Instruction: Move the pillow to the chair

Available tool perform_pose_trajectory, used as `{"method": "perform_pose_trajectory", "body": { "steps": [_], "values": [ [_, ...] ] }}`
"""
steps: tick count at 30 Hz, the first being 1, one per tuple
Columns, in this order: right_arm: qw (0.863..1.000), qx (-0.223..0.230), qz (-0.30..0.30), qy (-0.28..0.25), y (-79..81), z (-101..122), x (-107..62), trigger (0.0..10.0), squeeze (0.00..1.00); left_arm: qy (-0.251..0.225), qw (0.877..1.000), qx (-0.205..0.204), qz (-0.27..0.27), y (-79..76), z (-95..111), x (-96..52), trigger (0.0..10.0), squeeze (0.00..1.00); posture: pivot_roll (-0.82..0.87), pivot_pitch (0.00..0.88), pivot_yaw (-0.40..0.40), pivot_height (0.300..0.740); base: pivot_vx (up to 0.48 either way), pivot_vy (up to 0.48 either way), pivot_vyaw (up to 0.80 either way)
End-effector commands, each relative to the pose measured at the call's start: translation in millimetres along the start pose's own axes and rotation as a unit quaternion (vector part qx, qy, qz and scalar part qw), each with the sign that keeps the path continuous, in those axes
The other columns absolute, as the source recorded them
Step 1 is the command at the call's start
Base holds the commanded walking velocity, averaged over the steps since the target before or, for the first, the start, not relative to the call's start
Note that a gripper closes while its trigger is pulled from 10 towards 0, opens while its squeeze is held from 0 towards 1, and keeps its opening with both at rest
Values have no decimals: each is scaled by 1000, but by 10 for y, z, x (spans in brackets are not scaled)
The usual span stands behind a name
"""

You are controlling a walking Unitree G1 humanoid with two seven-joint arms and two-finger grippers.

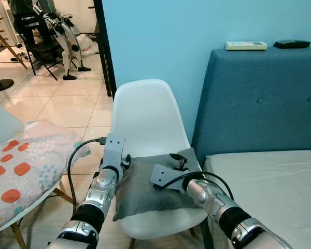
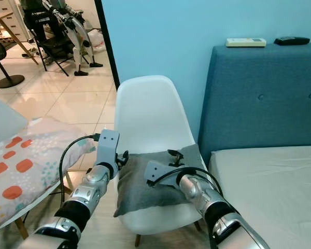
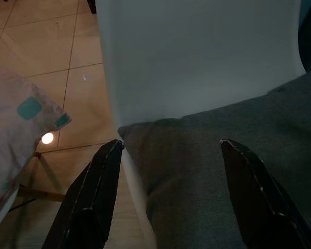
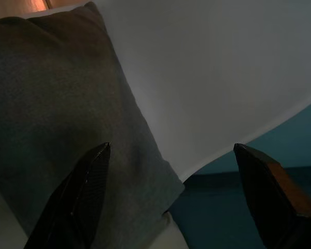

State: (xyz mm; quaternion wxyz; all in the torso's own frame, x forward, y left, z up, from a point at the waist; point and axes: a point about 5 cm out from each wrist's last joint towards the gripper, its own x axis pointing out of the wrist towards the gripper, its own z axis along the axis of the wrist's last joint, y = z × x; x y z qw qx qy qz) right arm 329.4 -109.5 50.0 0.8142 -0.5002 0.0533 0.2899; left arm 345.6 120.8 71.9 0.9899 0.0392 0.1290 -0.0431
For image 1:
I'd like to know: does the blue upholstered headboard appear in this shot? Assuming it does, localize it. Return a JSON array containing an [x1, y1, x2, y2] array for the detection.
[[191, 46, 311, 167]]

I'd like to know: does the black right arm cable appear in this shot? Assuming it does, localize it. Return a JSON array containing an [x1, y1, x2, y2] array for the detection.
[[154, 171, 235, 203]]

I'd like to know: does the white plastic bag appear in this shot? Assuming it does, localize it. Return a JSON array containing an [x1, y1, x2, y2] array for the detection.
[[75, 34, 99, 57]]

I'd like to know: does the grey fabric pillow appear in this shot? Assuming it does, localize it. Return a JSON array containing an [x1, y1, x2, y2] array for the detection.
[[113, 148, 203, 222]]

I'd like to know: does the black metal chair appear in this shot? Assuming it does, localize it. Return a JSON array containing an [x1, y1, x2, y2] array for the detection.
[[8, 0, 63, 81]]

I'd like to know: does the black round base stand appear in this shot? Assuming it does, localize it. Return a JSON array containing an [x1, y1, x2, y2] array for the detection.
[[0, 48, 15, 93]]

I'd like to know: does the silver humanoid robot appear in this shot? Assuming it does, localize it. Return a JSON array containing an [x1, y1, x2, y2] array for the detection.
[[34, 0, 92, 81]]

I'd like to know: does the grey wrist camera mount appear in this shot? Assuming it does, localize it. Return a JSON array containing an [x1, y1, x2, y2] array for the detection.
[[150, 164, 190, 191], [101, 134, 126, 169]]

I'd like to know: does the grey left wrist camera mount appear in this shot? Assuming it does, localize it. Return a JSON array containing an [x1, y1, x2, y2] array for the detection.
[[101, 134, 126, 169]]

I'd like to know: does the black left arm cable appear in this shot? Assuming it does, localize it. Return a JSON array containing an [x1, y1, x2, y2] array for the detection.
[[67, 137, 107, 213]]

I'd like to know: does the black flat remote control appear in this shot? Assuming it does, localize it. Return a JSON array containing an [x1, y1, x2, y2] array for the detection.
[[273, 39, 311, 49]]

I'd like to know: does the floral pillow with orange dots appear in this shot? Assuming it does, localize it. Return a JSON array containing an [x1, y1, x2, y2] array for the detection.
[[0, 120, 92, 235]]

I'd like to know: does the white remote control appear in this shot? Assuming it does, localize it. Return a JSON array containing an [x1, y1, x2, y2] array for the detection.
[[224, 41, 268, 51]]

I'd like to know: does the dark door frame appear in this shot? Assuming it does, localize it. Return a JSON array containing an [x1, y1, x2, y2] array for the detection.
[[93, 0, 118, 98]]

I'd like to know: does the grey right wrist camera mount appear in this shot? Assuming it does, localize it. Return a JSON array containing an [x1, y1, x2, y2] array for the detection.
[[150, 164, 190, 191]]

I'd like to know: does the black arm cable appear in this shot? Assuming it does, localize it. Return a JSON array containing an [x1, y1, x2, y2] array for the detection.
[[154, 171, 235, 203], [67, 137, 107, 213]]

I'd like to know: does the white drawer cabinet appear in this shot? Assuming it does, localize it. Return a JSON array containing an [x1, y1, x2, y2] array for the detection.
[[0, 3, 19, 46]]

